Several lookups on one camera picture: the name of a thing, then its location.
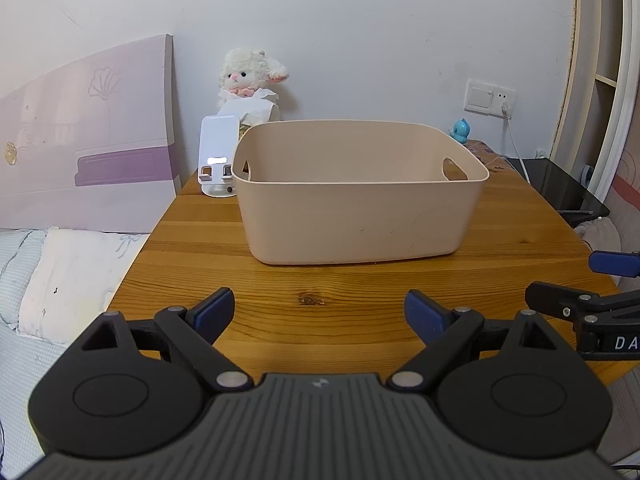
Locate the white phone stand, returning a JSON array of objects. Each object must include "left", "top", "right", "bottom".
[{"left": 197, "top": 115, "right": 242, "bottom": 199}]

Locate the light wooden shelf unit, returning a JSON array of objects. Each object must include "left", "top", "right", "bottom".
[{"left": 549, "top": 0, "right": 640, "bottom": 221}]

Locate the white plug with cable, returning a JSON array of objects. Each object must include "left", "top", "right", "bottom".
[{"left": 501, "top": 102, "right": 532, "bottom": 182}]

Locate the black glass side table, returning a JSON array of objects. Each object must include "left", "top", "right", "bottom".
[{"left": 501, "top": 157, "right": 612, "bottom": 227}]

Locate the white pillow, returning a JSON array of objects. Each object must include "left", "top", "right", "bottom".
[{"left": 19, "top": 229, "right": 152, "bottom": 347}]

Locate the beige plastic basket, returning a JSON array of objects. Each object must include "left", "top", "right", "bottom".
[{"left": 231, "top": 120, "right": 490, "bottom": 267}]

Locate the white wall switch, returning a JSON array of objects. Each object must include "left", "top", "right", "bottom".
[{"left": 465, "top": 79, "right": 494, "bottom": 114}]

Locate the purple flower table mat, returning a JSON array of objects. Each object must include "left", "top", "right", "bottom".
[{"left": 465, "top": 139, "right": 507, "bottom": 174}]

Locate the grey cloth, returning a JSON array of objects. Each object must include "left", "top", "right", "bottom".
[{"left": 574, "top": 217, "right": 623, "bottom": 277}]

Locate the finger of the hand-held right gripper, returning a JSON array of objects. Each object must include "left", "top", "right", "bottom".
[
  {"left": 525, "top": 281, "right": 640, "bottom": 332},
  {"left": 588, "top": 251, "right": 640, "bottom": 278}
]

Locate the white wall socket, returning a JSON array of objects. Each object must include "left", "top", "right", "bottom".
[{"left": 492, "top": 85, "right": 517, "bottom": 119}]

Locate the blue bird figurine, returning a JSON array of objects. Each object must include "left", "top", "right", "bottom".
[{"left": 448, "top": 118, "right": 472, "bottom": 144}]

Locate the light blue bed sheet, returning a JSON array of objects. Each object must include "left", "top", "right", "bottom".
[{"left": 0, "top": 229, "right": 56, "bottom": 466}]

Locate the white plush lamb toy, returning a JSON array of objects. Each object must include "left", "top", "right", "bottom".
[{"left": 216, "top": 48, "right": 291, "bottom": 127}]

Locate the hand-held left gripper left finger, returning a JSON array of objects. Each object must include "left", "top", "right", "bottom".
[{"left": 65, "top": 287, "right": 254, "bottom": 395}]

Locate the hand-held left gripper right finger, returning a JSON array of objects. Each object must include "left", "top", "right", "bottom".
[{"left": 386, "top": 288, "right": 571, "bottom": 393}]

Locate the lilac bed headboard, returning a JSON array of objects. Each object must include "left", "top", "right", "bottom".
[{"left": 0, "top": 35, "right": 182, "bottom": 234}]

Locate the dark tablet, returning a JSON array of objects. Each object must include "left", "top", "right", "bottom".
[{"left": 555, "top": 206, "right": 603, "bottom": 222}]

